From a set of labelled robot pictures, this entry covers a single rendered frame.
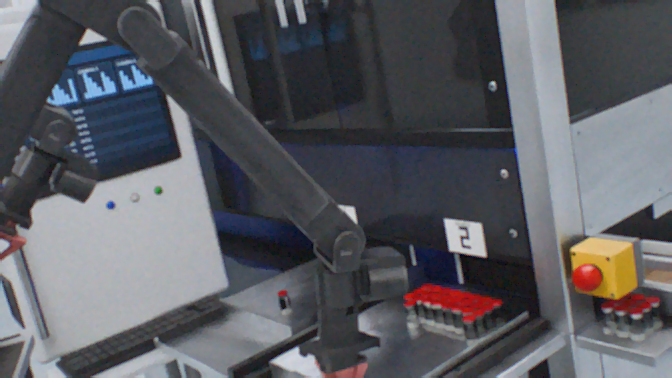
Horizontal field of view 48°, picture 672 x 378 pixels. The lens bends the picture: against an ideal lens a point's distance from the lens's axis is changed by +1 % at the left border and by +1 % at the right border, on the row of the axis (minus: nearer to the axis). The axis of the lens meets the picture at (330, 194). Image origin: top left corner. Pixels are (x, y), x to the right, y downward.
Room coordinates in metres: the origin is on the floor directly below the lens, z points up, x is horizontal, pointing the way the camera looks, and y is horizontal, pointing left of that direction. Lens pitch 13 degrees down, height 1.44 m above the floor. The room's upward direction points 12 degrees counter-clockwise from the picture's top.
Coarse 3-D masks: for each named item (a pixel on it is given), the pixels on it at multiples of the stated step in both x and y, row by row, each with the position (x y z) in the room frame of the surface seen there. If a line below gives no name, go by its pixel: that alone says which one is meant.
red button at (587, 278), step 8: (584, 264) 1.03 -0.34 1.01; (576, 272) 1.02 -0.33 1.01; (584, 272) 1.01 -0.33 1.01; (592, 272) 1.01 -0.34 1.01; (576, 280) 1.02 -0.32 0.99; (584, 280) 1.01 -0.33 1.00; (592, 280) 1.00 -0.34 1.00; (600, 280) 1.01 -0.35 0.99; (584, 288) 1.01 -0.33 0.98; (592, 288) 1.01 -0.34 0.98
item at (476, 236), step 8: (448, 224) 1.27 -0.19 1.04; (456, 224) 1.25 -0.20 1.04; (464, 224) 1.23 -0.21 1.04; (472, 224) 1.22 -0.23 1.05; (480, 224) 1.21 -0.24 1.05; (448, 232) 1.27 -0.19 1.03; (456, 232) 1.25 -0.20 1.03; (464, 232) 1.24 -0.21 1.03; (472, 232) 1.22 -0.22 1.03; (480, 232) 1.21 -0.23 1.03; (448, 240) 1.27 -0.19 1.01; (456, 240) 1.26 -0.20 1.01; (464, 240) 1.24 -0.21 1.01; (472, 240) 1.22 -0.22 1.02; (480, 240) 1.21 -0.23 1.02; (456, 248) 1.26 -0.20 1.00; (464, 248) 1.24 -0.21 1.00; (472, 248) 1.23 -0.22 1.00; (480, 248) 1.21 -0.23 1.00
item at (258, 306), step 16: (288, 272) 1.57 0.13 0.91; (304, 272) 1.59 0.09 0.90; (416, 272) 1.44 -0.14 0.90; (256, 288) 1.52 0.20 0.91; (272, 288) 1.54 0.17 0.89; (288, 288) 1.55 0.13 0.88; (304, 288) 1.53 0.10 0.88; (224, 304) 1.46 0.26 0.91; (240, 304) 1.49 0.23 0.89; (256, 304) 1.50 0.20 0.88; (272, 304) 1.48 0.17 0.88; (304, 304) 1.44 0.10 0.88; (240, 320) 1.41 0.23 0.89; (256, 320) 1.36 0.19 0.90; (272, 320) 1.31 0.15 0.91; (288, 320) 1.37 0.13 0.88; (304, 320) 1.28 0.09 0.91; (288, 336) 1.27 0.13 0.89
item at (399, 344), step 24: (384, 312) 1.28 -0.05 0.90; (384, 336) 1.21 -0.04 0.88; (408, 336) 1.19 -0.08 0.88; (432, 336) 1.17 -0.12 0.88; (456, 336) 1.15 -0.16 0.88; (504, 336) 1.09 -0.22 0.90; (288, 360) 1.15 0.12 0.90; (312, 360) 1.18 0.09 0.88; (384, 360) 1.12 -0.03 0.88; (408, 360) 1.10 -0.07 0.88; (432, 360) 1.09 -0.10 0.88; (456, 360) 1.02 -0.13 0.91
